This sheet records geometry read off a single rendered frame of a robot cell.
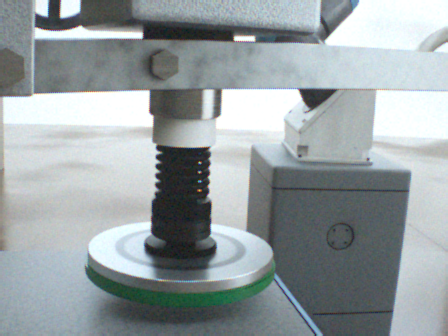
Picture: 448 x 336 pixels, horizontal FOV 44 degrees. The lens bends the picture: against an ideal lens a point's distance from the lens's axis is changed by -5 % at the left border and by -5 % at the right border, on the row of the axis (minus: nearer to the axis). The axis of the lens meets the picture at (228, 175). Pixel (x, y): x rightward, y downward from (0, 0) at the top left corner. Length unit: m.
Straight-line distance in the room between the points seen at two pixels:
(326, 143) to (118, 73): 1.13
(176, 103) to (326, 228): 1.05
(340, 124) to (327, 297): 0.49
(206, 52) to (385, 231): 1.16
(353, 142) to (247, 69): 1.06
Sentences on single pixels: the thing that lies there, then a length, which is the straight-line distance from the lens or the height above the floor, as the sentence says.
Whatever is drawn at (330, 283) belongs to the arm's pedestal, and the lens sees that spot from 1.66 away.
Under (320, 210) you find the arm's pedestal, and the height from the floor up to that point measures 0.73.
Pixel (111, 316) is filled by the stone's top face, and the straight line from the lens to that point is 0.63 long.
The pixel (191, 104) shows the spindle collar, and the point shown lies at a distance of 0.60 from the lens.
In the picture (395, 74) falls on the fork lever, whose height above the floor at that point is 1.12.
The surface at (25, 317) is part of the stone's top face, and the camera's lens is 0.64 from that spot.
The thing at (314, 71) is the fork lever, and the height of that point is 1.11.
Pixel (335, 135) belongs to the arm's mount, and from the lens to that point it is 1.63.
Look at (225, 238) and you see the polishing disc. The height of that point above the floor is 0.91.
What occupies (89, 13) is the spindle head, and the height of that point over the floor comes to 1.17.
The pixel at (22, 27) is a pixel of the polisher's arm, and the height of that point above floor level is 1.14.
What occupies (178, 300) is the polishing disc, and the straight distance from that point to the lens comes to 0.58.
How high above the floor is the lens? 1.12
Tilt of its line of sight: 12 degrees down
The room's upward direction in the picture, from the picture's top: 3 degrees clockwise
